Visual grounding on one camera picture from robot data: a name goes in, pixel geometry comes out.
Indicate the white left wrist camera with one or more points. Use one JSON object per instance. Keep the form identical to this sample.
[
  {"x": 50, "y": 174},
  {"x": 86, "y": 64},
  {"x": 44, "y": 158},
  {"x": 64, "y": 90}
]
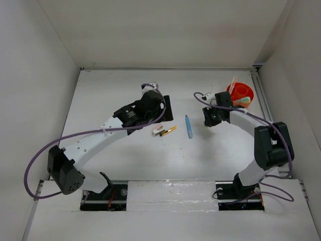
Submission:
[{"x": 153, "y": 86}]

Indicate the green highlighter marker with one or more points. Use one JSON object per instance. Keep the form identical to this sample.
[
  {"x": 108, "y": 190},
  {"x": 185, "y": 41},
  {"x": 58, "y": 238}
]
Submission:
[{"x": 243, "y": 100}]

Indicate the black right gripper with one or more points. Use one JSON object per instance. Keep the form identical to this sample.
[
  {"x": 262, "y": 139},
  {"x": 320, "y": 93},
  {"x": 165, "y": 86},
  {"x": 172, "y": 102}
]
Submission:
[{"x": 208, "y": 121}]

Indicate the orange round organizer container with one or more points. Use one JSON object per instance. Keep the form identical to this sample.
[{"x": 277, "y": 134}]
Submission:
[{"x": 240, "y": 91}]

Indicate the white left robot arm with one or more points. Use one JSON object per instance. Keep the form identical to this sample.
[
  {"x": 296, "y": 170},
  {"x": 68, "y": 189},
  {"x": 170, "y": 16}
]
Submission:
[{"x": 65, "y": 164}]

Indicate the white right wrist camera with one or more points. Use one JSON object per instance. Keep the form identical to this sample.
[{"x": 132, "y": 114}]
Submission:
[{"x": 208, "y": 97}]

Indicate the blue utility knife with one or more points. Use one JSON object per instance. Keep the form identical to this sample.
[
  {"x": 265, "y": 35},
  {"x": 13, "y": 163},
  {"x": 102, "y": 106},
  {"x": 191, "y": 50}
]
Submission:
[{"x": 188, "y": 125}]

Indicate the pink highlighter pen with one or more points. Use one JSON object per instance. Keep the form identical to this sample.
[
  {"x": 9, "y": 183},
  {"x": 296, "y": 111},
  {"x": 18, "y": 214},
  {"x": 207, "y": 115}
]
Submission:
[{"x": 231, "y": 89}]

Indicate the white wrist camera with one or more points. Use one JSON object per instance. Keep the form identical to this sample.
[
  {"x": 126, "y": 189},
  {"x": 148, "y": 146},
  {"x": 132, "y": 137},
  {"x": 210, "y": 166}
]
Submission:
[
  {"x": 208, "y": 97},
  {"x": 153, "y": 86}
]

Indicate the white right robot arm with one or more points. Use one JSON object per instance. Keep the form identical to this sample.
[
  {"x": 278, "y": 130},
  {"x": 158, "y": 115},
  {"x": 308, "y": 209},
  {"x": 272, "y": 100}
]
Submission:
[{"x": 272, "y": 143}]

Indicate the yellow black utility knife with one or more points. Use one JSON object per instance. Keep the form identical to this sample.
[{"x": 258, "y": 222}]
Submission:
[{"x": 168, "y": 131}]

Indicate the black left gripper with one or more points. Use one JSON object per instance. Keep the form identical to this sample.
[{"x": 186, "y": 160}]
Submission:
[{"x": 168, "y": 114}]

